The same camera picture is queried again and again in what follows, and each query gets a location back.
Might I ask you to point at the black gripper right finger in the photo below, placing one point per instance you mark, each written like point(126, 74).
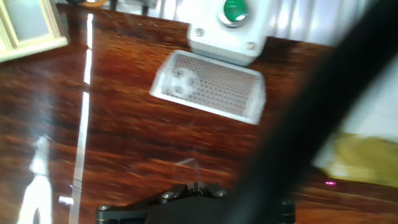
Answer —
point(214, 191)

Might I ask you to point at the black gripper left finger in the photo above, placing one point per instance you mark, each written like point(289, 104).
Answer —
point(130, 211)

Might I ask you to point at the small black white soccer ball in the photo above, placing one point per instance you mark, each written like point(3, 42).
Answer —
point(181, 81)

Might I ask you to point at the grey box with green button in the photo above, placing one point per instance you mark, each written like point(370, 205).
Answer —
point(224, 37)

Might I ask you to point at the gold tissue pack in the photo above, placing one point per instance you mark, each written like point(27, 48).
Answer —
point(367, 158)

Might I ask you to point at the light wooden frame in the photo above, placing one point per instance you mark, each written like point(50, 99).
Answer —
point(31, 25)

